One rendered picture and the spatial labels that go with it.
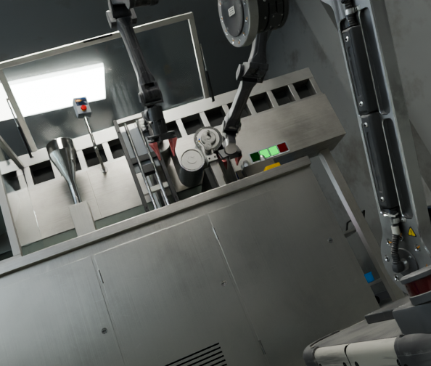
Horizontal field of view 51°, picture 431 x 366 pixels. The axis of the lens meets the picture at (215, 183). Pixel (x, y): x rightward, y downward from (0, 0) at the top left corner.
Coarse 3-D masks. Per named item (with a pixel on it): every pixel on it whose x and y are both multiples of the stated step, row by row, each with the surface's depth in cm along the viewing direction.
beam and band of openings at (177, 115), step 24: (216, 96) 280; (264, 96) 289; (288, 96) 292; (312, 96) 286; (168, 120) 272; (192, 120) 281; (216, 120) 283; (96, 144) 262; (24, 168) 254; (48, 168) 262
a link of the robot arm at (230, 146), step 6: (222, 126) 215; (240, 126) 214; (222, 132) 215; (228, 132) 214; (234, 132) 215; (228, 138) 211; (234, 138) 212; (228, 144) 210; (234, 144) 210; (228, 150) 212; (234, 150) 212
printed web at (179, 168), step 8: (176, 152) 229; (176, 160) 235; (176, 168) 245; (184, 168) 226; (200, 168) 228; (152, 176) 235; (184, 176) 236; (192, 176) 234; (200, 176) 241; (184, 184) 247; (192, 184) 245; (160, 192) 221; (160, 200) 237
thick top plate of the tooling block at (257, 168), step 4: (264, 160) 227; (268, 160) 227; (272, 160) 227; (256, 164) 226; (260, 164) 226; (264, 164) 226; (268, 164) 227; (244, 168) 225; (248, 168) 225; (252, 168) 225; (256, 168) 225; (260, 168) 225; (264, 168) 225; (244, 172) 227; (248, 172) 224; (252, 172) 224; (256, 172) 224; (244, 176) 229
